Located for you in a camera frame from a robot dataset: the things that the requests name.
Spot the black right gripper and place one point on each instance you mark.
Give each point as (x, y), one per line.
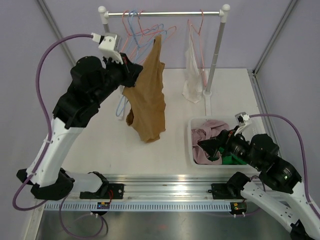
(211, 146)

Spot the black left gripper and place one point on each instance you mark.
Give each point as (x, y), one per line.
(130, 70)

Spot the green tank top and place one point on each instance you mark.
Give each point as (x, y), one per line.
(229, 159)

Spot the blue hanger of brown top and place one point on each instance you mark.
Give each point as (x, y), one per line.
(139, 41)

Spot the brown tank top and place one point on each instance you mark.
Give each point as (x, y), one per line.
(146, 98)

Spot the white tank top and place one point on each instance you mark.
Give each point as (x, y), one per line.
(192, 88)

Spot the pink hanger of white top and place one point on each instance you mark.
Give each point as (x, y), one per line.
(196, 41)

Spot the pink wire hanger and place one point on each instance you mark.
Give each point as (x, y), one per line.
(131, 44)

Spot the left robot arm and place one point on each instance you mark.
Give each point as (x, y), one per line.
(91, 84)

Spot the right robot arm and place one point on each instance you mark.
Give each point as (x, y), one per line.
(297, 216)

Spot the white laundry basket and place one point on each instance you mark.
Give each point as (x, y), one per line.
(201, 128)

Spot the white clothes rack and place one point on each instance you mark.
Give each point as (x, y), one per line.
(223, 13)

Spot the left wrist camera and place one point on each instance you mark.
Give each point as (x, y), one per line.
(108, 45)

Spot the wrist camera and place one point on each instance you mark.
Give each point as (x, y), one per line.
(108, 45)
(243, 122)

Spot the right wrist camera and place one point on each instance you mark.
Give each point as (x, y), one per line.
(243, 122)

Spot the aluminium front rail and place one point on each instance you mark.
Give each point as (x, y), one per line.
(162, 187)

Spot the white slotted cable duct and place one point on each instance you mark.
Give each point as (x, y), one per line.
(136, 206)

